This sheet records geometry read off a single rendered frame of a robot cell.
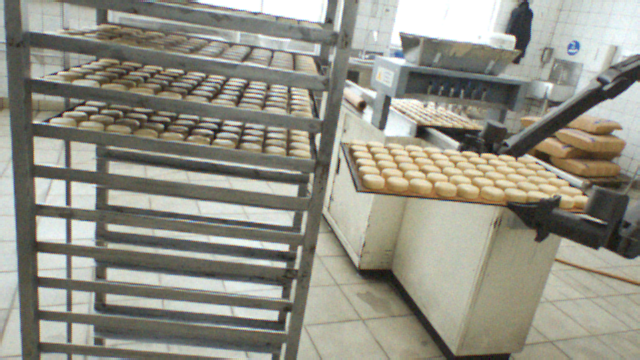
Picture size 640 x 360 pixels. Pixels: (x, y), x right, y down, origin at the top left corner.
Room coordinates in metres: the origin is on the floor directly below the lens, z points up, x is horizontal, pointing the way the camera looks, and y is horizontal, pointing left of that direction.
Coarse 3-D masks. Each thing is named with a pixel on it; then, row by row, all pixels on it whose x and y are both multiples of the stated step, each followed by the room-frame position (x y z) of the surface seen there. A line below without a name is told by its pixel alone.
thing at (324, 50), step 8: (328, 0) 1.42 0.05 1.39; (328, 8) 1.43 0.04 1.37; (336, 8) 1.43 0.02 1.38; (328, 16) 1.43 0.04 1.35; (320, 48) 1.43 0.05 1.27; (328, 48) 1.43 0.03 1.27; (328, 56) 1.43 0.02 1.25; (320, 104) 1.43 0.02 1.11; (304, 192) 1.43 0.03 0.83; (296, 216) 1.43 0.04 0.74; (296, 224) 1.43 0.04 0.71; (296, 248) 1.43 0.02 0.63; (288, 264) 1.43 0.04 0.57; (288, 288) 1.43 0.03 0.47; (288, 296) 1.43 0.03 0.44; (280, 312) 1.42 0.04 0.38
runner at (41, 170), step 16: (48, 176) 0.95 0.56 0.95; (64, 176) 0.95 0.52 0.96; (80, 176) 0.96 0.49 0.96; (96, 176) 0.96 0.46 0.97; (112, 176) 0.96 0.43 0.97; (128, 176) 0.97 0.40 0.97; (176, 192) 0.98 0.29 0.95; (192, 192) 0.98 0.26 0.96; (208, 192) 0.98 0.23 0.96; (224, 192) 0.99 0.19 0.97; (240, 192) 0.99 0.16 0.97; (256, 192) 0.99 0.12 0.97; (304, 208) 1.00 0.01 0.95
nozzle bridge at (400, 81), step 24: (384, 72) 2.50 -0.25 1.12; (408, 72) 2.35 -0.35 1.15; (432, 72) 2.39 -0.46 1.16; (456, 72) 2.44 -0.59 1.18; (384, 96) 2.45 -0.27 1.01; (408, 96) 2.40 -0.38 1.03; (432, 96) 2.44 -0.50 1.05; (456, 96) 2.54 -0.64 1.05; (480, 96) 2.58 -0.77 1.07; (504, 96) 2.62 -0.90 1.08; (384, 120) 2.45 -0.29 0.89; (504, 120) 2.66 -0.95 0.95
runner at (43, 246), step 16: (80, 256) 0.96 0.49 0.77; (96, 256) 0.96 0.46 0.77; (112, 256) 0.96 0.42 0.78; (128, 256) 0.97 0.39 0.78; (144, 256) 0.97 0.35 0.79; (160, 256) 0.97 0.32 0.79; (176, 256) 0.98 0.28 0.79; (224, 272) 0.99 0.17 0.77; (240, 272) 0.99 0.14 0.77; (256, 272) 1.00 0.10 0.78; (272, 272) 1.00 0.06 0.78; (288, 272) 1.00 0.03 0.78
